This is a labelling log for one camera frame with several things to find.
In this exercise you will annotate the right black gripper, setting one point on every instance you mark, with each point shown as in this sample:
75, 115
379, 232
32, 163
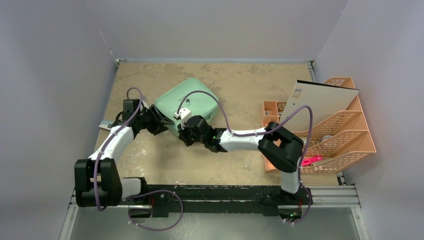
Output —
185, 136

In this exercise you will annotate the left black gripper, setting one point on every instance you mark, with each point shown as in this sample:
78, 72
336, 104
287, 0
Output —
159, 120

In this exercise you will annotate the mint green storage case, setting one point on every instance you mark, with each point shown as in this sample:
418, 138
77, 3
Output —
198, 103

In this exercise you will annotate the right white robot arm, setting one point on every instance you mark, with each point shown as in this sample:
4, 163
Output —
281, 148

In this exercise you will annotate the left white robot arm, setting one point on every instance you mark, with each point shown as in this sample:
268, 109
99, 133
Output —
97, 180

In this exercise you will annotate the light blue stapler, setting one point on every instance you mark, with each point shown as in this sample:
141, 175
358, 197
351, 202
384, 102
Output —
105, 125

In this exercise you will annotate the pink marker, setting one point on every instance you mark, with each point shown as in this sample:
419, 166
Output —
311, 160

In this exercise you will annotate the white cardboard folder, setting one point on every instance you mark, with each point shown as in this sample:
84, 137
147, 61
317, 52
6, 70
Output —
324, 100

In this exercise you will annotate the peach plastic organizer basket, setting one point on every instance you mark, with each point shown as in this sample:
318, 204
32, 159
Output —
342, 139

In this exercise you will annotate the black metal base frame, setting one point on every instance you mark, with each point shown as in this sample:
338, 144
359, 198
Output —
266, 200

